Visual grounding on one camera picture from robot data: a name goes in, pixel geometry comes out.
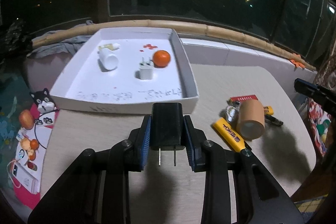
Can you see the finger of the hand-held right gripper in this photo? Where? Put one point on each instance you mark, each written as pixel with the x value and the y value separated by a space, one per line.
pixel 315 94

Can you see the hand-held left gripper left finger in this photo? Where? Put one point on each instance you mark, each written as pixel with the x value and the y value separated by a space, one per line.
pixel 145 140

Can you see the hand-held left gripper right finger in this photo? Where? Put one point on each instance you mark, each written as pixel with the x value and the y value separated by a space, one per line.
pixel 189 140

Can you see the black charger plug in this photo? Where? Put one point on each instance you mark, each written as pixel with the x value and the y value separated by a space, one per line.
pixel 166 124

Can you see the yellow lighter black print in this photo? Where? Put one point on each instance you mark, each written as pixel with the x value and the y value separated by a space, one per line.
pixel 229 134

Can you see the silver metal piece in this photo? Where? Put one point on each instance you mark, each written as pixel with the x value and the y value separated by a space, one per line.
pixel 232 113

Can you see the white cardboard tray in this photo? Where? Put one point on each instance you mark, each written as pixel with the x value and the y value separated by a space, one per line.
pixel 126 82

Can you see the beige tape roll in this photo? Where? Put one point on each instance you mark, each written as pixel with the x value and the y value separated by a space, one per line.
pixel 250 119

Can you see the white charger plug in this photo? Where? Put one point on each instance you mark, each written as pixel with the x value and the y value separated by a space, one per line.
pixel 145 71

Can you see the red lighter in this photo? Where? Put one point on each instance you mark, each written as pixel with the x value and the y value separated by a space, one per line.
pixel 244 98

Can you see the orange tangerine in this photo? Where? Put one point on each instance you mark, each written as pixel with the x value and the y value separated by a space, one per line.
pixel 161 58

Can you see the white plastic bottle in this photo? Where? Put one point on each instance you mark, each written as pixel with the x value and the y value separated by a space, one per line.
pixel 108 59

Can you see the rattan hanging chair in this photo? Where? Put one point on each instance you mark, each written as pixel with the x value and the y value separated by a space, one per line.
pixel 324 74

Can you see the red patterned cushion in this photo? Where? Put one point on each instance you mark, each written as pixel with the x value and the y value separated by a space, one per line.
pixel 319 124

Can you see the orange cloth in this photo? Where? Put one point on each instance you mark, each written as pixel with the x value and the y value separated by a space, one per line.
pixel 298 61

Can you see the black white cat gadget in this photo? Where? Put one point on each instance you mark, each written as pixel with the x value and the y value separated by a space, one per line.
pixel 43 102

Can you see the small orange fruit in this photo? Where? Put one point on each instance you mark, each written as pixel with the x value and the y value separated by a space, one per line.
pixel 34 144

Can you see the bamboo railing pole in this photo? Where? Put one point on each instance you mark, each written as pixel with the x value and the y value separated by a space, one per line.
pixel 210 29

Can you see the yellow patterned cloth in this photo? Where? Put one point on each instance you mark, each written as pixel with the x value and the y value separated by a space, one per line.
pixel 315 207

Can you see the reddish round fruit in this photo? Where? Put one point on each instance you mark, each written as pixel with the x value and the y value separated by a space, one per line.
pixel 26 119

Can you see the white power bank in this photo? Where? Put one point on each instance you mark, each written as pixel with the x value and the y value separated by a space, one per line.
pixel 22 176

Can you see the pink printed mat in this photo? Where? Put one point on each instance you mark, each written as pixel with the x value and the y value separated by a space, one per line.
pixel 29 195

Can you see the grey cloth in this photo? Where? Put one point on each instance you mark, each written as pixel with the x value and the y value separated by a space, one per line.
pixel 55 47

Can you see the blue cartoon floor mat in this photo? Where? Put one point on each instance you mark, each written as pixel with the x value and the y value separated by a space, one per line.
pixel 10 108

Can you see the black plastic bag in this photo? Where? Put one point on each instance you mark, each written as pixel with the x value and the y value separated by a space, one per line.
pixel 13 35

